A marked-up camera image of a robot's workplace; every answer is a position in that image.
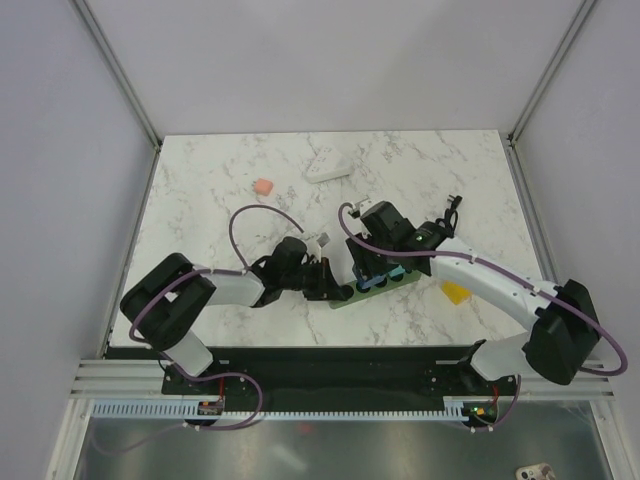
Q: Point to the aluminium frame post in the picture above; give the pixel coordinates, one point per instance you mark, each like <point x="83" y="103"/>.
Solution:
<point x="562" y="50"/>
<point x="114" y="66"/>

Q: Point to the white triangular power strip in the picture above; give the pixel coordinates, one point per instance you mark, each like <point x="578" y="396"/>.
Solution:
<point x="329" y="164"/>

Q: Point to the teal plug adapter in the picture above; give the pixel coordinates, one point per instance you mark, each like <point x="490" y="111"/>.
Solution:
<point x="397" y="273"/>

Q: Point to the blue cube socket adapter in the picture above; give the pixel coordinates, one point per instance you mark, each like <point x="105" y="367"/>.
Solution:
<point x="364" y="283"/>

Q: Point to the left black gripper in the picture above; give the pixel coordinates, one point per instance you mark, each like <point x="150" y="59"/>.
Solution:
<point x="326" y="287"/>

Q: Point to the white slotted cable duct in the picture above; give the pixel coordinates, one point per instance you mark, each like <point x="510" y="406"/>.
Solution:
<point x="450" y="410"/>

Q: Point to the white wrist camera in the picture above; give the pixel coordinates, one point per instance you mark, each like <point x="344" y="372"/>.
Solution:
<point x="361" y="207"/>
<point x="321" y="240"/>

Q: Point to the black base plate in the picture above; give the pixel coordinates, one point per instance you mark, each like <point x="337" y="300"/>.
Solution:
<point x="338" y="377"/>

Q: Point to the yellow cube socket adapter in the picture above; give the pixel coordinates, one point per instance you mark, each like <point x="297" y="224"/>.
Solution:
<point x="455" y="293"/>

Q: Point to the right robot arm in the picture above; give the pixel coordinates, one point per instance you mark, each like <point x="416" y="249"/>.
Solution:
<point x="559" y="320"/>

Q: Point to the smartphone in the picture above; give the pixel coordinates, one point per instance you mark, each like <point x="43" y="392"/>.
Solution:
<point x="540" y="471"/>

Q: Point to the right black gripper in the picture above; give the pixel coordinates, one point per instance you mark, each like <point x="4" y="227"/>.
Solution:
<point x="357" y="251"/>

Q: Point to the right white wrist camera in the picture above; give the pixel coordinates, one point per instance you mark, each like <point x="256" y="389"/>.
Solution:
<point x="361" y="207"/>

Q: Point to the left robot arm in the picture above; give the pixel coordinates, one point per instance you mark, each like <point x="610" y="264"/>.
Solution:
<point x="164" y="305"/>

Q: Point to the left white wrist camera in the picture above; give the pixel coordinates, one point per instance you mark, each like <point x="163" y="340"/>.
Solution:
<point x="321" y="240"/>

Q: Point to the green power strip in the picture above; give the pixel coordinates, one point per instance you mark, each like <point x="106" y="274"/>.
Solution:
<point x="356" y="296"/>

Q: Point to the right aluminium frame post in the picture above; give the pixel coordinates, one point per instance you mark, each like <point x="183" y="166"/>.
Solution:
<point x="562" y="50"/>

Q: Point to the pink plug adapter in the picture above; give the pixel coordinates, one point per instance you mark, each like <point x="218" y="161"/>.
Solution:
<point x="263" y="187"/>

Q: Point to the left aluminium frame post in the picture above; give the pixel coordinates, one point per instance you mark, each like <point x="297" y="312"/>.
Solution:
<point x="114" y="66"/>

